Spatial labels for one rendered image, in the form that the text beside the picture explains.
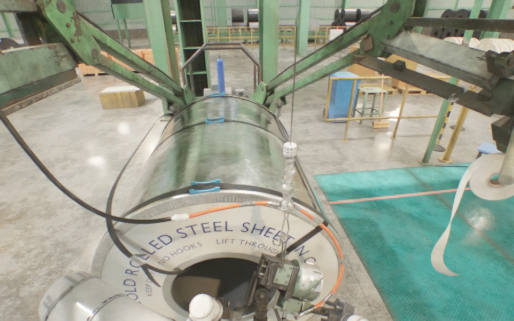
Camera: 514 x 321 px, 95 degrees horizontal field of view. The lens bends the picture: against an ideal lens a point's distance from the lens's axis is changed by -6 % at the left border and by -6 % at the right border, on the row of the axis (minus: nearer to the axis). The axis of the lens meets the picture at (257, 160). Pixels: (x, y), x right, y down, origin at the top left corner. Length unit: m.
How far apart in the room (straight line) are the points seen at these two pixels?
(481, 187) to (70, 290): 1.17
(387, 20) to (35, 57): 1.41
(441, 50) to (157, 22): 4.89
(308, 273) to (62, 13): 1.38
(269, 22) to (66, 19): 4.40
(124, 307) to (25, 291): 2.41
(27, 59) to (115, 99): 6.08
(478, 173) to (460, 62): 0.38
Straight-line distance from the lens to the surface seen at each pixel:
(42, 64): 1.17
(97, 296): 0.60
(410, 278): 2.61
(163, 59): 5.52
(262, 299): 1.10
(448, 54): 1.17
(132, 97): 6.98
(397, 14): 1.38
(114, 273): 1.29
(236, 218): 0.97
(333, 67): 1.67
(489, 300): 2.82
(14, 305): 2.91
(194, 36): 7.07
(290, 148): 0.68
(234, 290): 1.63
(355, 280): 2.42
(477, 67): 1.09
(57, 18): 1.27
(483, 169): 1.05
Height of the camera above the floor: 1.90
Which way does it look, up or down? 30 degrees down
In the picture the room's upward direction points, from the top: 1 degrees counter-clockwise
